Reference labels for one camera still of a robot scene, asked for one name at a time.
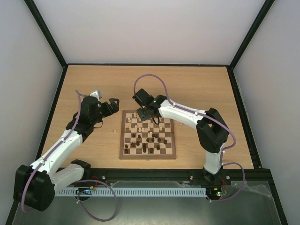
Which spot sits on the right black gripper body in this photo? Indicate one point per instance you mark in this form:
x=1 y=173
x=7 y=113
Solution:
x=145 y=113

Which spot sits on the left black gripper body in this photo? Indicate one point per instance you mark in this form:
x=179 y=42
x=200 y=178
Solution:
x=98 y=117

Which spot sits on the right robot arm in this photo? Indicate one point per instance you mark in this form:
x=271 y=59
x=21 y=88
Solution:
x=211 y=129

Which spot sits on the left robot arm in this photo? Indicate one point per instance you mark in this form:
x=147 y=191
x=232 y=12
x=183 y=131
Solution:
x=36 y=185

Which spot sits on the wooden chess board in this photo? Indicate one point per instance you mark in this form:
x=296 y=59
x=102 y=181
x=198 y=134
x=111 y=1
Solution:
x=160 y=138

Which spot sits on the black king piece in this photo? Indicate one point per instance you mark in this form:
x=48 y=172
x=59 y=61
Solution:
x=144 y=148

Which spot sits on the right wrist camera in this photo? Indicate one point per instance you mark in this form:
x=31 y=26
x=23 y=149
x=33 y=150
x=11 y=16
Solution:
x=142 y=97

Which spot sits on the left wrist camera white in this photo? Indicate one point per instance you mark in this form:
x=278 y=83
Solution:
x=96 y=93

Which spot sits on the light blue cable duct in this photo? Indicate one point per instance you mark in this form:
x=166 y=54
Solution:
x=134 y=192

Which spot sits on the black aluminium frame rail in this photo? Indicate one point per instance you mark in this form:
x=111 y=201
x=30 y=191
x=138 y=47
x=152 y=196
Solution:
x=150 y=174

